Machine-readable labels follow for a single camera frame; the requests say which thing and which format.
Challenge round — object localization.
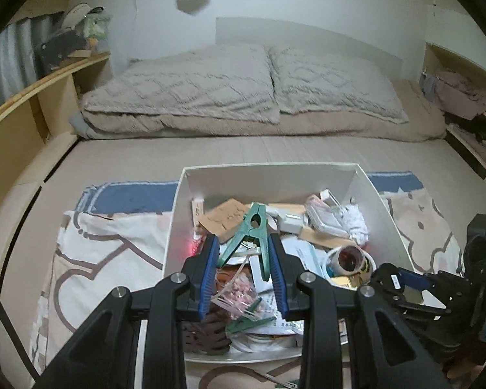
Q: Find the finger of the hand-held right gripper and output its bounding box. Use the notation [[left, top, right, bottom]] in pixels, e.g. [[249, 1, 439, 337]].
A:
[[370, 263, 450, 325], [401, 271, 439, 293]]

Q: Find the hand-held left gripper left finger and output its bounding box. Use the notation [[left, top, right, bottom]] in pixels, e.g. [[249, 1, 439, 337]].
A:
[[32, 233, 221, 389]]

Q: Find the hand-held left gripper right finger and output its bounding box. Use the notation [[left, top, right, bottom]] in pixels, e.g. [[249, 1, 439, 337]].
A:
[[266, 233, 450, 389]]

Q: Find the white round device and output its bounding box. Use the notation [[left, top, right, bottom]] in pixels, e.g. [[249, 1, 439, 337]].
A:
[[231, 330, 304, 353]]

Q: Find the green plastic clip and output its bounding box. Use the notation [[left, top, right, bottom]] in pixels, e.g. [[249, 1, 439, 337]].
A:
[[219, 203, 273, 282], [227, 296, 276, 333]]

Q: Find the white shoe box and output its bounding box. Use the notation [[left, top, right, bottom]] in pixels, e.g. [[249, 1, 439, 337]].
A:
[[162, 162, 419, 364]]

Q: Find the bag of pink beads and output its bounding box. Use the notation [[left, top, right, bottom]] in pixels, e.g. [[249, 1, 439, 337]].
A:
[[213, 273, 264, 321]]

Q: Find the white blue paper packet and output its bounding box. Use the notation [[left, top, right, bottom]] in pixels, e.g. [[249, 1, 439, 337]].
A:
[[263, 292, 304, 333], [281, 237, 329, 276]]

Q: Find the gold foil packet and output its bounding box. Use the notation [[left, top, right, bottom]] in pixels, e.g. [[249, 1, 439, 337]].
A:
[[332, 277, 369, 290]]

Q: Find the white tape roll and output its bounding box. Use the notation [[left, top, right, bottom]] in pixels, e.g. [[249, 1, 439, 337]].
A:
[[322, 245, 376, 288]]

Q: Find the dark brown glove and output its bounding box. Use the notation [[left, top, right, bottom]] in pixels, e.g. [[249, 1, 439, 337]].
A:
[[182, 312, 231, 355]]

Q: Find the white adapter block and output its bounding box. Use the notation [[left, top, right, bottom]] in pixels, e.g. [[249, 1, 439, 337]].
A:
[[267, 205, 308, 236]]

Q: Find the brown cardboard piece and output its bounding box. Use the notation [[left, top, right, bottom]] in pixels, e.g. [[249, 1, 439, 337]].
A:
[[198, 198, 246, 244]]

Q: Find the white crumpled cloth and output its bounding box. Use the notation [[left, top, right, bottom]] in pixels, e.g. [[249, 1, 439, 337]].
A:
[[336, 205, 369, 246]]

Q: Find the clear plastic packet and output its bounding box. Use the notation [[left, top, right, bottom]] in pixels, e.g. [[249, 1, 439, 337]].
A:
[[306, 195, 341, 231]]

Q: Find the printed bear blanket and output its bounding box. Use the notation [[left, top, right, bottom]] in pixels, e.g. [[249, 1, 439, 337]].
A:
[[30, 170, 470, 389]]

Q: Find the dark clothes pile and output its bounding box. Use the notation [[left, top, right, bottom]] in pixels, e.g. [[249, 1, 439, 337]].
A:
[[445, 109, 486, 159]]

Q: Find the pink clothes pile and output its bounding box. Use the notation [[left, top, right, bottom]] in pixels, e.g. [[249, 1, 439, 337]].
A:
[[423, 69, 486, 120]]

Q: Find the beige quilted pillow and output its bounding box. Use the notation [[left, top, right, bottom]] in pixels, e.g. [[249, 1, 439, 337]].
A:
[[269, 46, 410, 124], [83, 44, 282, 124]]

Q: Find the white headboard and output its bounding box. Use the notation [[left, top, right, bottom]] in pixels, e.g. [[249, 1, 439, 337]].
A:
[[215, 16, 403, 79]]

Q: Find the wooden bedside shelf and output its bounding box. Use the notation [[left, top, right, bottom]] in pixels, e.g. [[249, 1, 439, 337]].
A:
[[0, 51, 114, 276]]

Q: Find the dark bag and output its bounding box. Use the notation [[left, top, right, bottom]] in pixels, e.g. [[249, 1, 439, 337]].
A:
[[34, 32, 92, 76]]

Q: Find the green packet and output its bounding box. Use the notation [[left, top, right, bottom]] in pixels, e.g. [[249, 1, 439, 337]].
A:
[[81, 12, 112, 43]]

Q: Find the white cap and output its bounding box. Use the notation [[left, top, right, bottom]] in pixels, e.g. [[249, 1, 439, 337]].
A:
[[59, 2, 105, 33]]

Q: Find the grey curtain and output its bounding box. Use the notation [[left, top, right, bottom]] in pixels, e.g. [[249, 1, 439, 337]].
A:
[[0, 14, 63, 110]]

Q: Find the black cable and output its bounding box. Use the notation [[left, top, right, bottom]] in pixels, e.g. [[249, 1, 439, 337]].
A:
[[0, 276, 39, 389]]

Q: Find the wooden wall cubby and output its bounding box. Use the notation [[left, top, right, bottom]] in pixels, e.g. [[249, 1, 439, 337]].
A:
[[419, 41, 486, 195]]

